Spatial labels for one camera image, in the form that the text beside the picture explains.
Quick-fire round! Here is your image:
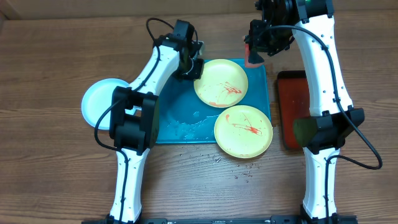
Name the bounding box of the red sponge with dark scourer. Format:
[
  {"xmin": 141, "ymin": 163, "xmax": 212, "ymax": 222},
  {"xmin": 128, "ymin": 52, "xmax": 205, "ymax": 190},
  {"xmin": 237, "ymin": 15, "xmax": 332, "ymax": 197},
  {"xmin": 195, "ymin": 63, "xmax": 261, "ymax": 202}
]
[{"xmin": 244, "ymin": 44, "xmax": 264, "ymax": 68}]

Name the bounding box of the black tray with red water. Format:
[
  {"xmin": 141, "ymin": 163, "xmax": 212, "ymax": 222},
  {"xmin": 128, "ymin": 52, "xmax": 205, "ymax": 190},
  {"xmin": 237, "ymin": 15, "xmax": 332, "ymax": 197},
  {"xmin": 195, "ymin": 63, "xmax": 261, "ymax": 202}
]
[{"xmin": 276, "ymin": 70, "xmax": 310, "ymax": 150}]

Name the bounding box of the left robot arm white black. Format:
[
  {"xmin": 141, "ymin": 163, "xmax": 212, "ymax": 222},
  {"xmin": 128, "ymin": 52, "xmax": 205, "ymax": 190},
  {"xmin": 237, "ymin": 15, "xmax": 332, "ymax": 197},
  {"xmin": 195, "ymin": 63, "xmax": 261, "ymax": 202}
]
[{"xmin": 103, "ymin": 20, "xmax": 205, "ymax": 223}]

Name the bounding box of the light blue round plate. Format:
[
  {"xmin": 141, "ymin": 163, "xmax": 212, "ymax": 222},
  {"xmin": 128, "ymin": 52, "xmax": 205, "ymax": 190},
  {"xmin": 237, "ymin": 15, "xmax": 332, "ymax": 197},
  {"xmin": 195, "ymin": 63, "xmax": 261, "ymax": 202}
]
[{"xmin": 81, "ymin": 78, "xmax": 129, "ymax": 127}]

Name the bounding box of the yellow-green plate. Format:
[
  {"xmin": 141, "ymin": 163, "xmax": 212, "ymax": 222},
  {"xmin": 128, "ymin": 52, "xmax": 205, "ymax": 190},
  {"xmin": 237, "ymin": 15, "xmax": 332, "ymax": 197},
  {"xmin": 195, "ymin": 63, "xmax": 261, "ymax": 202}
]
[
  {"xmin": 214, "ymin": 105, "xmax": 273, "ymax": 159},
  {"xmin": 193, "ymin": 59, "xmax": 249, "ymax": 108}
]

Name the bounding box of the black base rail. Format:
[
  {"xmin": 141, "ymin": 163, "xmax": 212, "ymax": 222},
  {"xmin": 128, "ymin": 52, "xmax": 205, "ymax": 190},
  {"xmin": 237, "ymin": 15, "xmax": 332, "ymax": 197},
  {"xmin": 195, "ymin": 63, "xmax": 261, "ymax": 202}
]
[{"xmin": 81, "ymin": 215, "xmax": 358, "ymax": 224}]

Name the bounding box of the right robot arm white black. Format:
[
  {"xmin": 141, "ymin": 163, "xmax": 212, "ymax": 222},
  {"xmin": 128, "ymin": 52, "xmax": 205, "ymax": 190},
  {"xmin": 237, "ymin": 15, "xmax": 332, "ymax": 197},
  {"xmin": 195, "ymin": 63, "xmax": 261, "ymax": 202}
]
[{"xmin": 244, "ymin": 1, "xmax": 364, "ymax": 223}]

